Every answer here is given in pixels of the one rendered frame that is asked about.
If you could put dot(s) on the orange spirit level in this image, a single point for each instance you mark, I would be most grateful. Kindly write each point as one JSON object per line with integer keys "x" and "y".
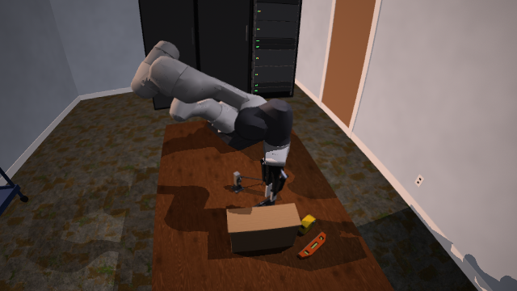
{"x": 313, "y": 246}

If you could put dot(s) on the brown wooden cabinet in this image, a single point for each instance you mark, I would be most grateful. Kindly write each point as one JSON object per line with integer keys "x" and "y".
{"x": 263, "y": 227}

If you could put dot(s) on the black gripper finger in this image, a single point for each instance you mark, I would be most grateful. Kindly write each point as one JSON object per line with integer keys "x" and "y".
{"x": 277, "y": 183}
{"x": 268, "y": 180}

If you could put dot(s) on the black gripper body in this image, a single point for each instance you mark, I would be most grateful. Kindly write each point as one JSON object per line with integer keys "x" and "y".
{"x": 277, "y": 169}

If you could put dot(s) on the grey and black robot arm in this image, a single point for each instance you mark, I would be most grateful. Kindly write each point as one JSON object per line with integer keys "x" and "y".
{"x": 256, "y": 120}

